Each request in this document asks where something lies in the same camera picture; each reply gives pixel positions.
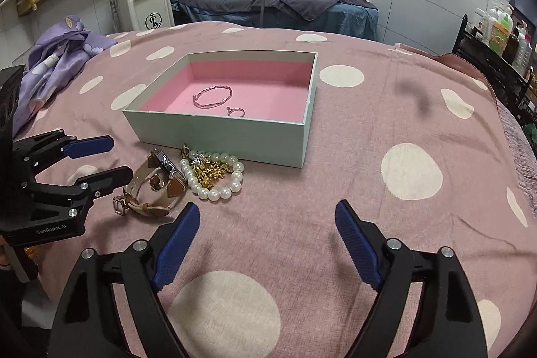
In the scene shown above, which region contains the purple floral quilt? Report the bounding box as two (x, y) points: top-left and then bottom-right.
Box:
(14, 16), (118, 132)

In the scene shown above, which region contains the gold spiked chain bracelet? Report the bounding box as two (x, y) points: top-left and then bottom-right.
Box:
(181, 144), (236, 189)

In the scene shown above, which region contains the group of toiletry bottles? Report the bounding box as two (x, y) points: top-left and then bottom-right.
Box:
(474, 3), (535, 67)

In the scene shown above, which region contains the blue massage bed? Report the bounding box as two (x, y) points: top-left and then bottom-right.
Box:
(176, 0), (378, 44)

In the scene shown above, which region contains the white pearl bracelet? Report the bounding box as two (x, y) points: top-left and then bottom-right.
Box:
(180, 150), (244, 203)

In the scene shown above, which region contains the silver bangle bracelet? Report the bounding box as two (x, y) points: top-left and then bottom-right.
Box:
(192, 85), (233, 110)

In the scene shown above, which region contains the pale green box pink lining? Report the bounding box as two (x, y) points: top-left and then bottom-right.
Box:
(122, 52), (320, 168)

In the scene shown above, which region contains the black metal rack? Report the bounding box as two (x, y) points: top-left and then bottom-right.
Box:
(453, 14), (537, 119)

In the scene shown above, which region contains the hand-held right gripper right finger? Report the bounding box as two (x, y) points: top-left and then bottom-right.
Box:
(334, 199), (489, 358)

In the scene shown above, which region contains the pink polka dot blanket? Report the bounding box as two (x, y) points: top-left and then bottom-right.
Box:
(12, 21), (537, 358)

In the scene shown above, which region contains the grey textured blanket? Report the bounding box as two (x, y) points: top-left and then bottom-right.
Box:
(497, 100), (537, 216)

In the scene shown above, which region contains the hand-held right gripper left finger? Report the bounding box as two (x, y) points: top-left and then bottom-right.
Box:
(49, 202), (201, 358)

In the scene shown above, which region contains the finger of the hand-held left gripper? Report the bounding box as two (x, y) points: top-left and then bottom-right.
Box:
(25, 166), (134, 216)
(12, 130), (115, 174)

